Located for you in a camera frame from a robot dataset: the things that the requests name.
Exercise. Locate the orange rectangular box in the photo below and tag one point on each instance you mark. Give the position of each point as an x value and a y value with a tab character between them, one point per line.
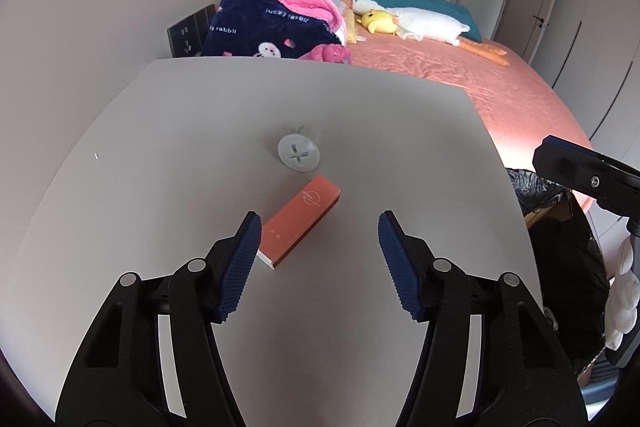
300	219

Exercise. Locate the bed with salmon sheet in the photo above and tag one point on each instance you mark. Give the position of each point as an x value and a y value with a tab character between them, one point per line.
450	77

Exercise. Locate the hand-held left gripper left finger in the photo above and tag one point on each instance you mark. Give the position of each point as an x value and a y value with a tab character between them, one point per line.
240	267

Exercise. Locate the black trash bag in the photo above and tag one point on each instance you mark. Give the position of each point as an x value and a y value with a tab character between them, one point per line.
555	252

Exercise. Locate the yellow duck plush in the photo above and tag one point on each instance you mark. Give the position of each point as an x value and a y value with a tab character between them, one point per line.
380	22

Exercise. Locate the navy rabbit-print blanket pink lining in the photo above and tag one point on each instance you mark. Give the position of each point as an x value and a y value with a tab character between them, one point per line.
265	27

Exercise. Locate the yellow corn plush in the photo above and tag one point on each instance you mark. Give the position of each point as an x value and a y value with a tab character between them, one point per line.
351	29

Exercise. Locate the pink white striped blanket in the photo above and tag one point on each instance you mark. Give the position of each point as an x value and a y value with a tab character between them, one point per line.
341	32

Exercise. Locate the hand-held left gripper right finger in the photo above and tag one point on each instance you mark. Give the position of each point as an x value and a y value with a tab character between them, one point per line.
400	267

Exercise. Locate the black wall socket panel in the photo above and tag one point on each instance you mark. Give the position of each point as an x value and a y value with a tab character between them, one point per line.
187	34

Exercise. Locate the white goose plush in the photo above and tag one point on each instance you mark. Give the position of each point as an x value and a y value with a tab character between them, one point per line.
425	24

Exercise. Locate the white wardrobe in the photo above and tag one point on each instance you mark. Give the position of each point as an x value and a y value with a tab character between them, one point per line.
595	72

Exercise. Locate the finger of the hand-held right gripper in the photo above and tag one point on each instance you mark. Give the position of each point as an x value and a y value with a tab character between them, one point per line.
575	169

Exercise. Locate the teal pillow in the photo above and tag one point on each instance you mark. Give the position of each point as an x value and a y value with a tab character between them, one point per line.
415	2

